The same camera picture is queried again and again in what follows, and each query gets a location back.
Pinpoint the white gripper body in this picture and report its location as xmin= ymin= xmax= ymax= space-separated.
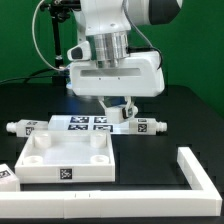
xmin=70 ymin=54 xmax=165 ymax=97

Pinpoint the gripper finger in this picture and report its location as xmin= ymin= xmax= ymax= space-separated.
xmin=98 ymin=96 xmax=111 ymax=117
xmin=122 ymin=96 xmax=138 ymax=118

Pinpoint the white square tabletop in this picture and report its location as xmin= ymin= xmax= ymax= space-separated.
xmin=15 ymin=130 xmax=115 ymax=184

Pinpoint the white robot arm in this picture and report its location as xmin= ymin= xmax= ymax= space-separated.
xmin=68 ymin=0 xmax=183 ymax=123

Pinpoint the white L-shaped fence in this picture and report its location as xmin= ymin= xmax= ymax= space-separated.
xmin=0 ymin=147 xmax=222 ymax=219

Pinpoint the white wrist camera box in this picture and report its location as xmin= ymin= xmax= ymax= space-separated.
xmin=67 ymin=41 xmax=91 ymax=61

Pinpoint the white marker base plate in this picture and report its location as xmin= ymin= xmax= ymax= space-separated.
xmin=48 ymin=115 xmax=129 ymax=134

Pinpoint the black cable on table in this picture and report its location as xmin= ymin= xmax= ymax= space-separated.
xmin=0 ymin=68 xmax=72 ymax=85

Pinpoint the black camera stand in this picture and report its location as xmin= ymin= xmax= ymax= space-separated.
xmin=39 ymin=0 xmax=83 ymax=87

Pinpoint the grey white cable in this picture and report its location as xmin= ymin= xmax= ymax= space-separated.
xmin=31 ymin=0 xmax=72 ymax=72

